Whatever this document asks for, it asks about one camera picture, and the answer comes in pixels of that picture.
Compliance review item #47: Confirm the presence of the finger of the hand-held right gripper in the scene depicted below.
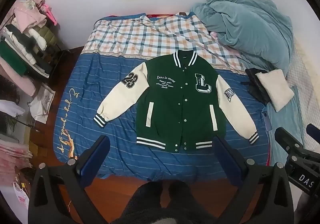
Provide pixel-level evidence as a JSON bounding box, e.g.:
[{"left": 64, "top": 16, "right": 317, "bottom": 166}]
[
  {"left": 306, "top": 123, "right": 320, "bottom": 137},
  {"left": 274, "top": 127, "right": 305, "bottom": 150}
]

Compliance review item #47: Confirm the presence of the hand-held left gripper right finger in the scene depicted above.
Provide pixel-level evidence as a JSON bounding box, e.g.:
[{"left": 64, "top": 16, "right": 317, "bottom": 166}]
[{"left": 212, "top": 135, "right": 294, "bottom": 224}]

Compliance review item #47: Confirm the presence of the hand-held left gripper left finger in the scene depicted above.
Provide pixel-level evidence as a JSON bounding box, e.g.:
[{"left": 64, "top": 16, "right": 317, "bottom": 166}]
[{"left": 27, "top": 135, "right": 112, "bottom": 224}]

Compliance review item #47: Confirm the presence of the green and cream varsity jacket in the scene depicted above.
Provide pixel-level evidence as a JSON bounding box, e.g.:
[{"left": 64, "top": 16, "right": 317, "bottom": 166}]
[{"left": 93, "top": 50, "right": 259, "bottom": 153}]

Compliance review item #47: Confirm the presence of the stack of pink clothes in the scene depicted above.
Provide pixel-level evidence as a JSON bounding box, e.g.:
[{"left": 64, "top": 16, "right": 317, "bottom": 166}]
[{"left": 0, "top": 139, "right": 33, "bottom": 173}]

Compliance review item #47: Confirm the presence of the rack of hanging clothes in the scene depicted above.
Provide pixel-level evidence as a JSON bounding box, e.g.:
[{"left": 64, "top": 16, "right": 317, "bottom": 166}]
[{"left": 0, "top": 0, "right": 63, "bottom": 97}]

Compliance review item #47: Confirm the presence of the light blue blanket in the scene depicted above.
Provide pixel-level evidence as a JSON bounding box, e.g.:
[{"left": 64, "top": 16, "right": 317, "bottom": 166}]
[{"left": 265, "top": 86, "right": 306, "bottom": 165}]

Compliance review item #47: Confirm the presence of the blue striped bed sheet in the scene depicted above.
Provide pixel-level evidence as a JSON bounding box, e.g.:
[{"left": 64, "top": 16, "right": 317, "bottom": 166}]
[{"left": 54, "top": 51, "right": 273, "bottom": 181}]

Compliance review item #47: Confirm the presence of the small blue object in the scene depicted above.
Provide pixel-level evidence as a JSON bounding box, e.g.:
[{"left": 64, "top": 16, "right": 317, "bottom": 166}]
[{"left": 262, "top": 109, "right": 272, "bottom": 132}]

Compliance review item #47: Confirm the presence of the white fluffy cloth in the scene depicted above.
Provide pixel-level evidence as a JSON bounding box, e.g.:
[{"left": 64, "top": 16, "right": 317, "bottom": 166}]
[{"left": 257, "top": 69, "right": 295, "bottom": 112}]

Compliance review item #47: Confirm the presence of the white quilted mattress pad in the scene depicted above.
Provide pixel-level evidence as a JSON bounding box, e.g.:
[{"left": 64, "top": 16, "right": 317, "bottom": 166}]
[{"left": 285, "top": 37, "right": 320, "bottom": 127}]

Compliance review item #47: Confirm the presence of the white printed tote bag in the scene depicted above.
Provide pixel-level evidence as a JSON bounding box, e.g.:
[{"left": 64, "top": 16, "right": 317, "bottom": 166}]
[{"left": 29, "top": 82, "right": 56, "bottom": 124}]

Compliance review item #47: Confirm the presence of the white plastic bag red print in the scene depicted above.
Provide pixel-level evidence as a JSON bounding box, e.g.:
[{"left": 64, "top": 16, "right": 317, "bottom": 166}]
[{"left": 12, "top": 181, "right": 30, "bottom": 212}]

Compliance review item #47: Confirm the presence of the teal duvet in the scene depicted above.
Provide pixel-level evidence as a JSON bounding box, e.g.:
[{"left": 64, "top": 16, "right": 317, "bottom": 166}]
[{"left": 190, "top": 0, "right": 294, "bottom": 72}]

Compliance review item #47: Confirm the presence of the plaid blanket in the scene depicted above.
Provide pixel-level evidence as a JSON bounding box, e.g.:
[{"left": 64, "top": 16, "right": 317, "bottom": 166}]
[{"left": 82, "top": 12, "right": 248, "bottom": 75}]

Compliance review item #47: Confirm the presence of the pink hanger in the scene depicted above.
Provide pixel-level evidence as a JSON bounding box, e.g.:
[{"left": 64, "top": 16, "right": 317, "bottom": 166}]
[{"left": 41, "top": 4, "right": 58, "bottom": 26}]

